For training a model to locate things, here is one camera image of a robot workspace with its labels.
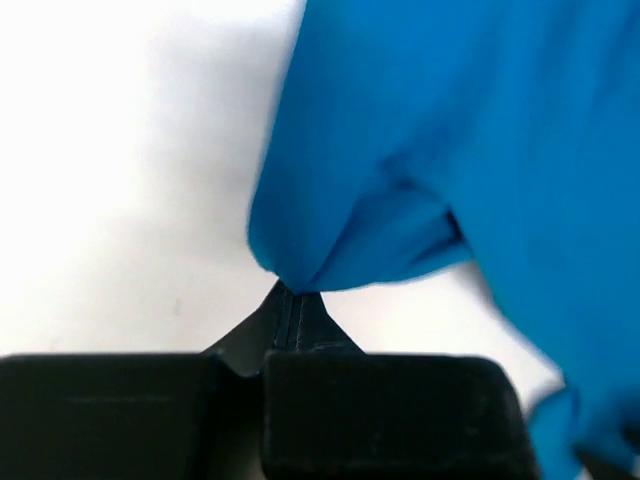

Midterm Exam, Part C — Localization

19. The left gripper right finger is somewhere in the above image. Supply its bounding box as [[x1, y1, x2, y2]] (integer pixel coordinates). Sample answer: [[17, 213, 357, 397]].
[[292, 293, 363, 354]]

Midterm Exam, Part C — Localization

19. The blue t shirt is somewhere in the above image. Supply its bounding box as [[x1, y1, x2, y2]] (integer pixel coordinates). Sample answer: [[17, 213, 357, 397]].
[[248, 1, 639, 479]]

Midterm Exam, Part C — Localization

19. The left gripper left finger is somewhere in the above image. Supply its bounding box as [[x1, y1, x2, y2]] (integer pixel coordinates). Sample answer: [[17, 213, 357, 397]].
[[203, 281, 295, 378]]

